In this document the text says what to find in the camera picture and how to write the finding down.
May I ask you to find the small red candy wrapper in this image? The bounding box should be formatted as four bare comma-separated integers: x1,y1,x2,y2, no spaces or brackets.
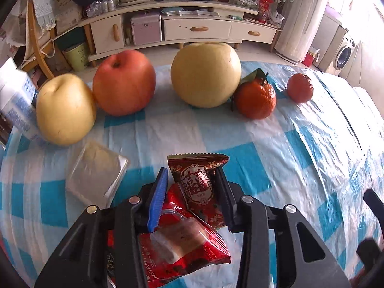
167,153,229,229

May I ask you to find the blue checkered tablecloth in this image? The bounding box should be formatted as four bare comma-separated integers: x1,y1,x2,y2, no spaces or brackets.
0,61,384,288

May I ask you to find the clear plastic tray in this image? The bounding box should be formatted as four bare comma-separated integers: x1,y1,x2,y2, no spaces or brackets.
66,140,129,209

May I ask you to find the large red snack bag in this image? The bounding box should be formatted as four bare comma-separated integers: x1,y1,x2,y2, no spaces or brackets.
139,183,231,287

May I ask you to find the small tangerine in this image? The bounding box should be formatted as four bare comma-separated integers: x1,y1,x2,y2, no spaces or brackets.
286,73,314,103

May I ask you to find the yellow pear left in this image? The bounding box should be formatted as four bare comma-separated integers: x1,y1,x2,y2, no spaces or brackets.
36,73,96,146

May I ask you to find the yellow pear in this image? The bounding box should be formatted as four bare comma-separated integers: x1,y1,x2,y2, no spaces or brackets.
171,42,241,108
36,73,96,146

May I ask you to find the white washing machine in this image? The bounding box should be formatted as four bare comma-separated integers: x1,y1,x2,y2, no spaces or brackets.
324,26,359,75

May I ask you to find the tangerine with leaf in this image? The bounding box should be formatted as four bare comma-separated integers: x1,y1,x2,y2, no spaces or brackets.
231,68,277,120

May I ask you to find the red apple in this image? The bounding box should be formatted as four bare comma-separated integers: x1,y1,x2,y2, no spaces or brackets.
92,50,156,116

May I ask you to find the white milk bottle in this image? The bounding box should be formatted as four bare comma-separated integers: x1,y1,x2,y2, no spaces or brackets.
1,57,45,145

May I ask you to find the yellow pear right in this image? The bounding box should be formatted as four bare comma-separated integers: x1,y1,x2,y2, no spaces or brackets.
171,42,241,108

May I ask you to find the green waste bin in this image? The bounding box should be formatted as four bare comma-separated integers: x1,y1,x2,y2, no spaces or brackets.
64,42,89,72

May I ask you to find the white curtain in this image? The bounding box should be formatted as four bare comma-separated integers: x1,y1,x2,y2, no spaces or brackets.
274,0,327,64

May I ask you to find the wooden chair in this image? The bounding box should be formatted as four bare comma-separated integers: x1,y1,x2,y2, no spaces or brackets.
21,0,56,79

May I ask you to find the pink storage box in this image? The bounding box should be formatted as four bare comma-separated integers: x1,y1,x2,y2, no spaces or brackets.
130,12,162,46

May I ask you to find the white tv cabinet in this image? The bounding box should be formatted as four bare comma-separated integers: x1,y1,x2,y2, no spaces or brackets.
79,0,281,64

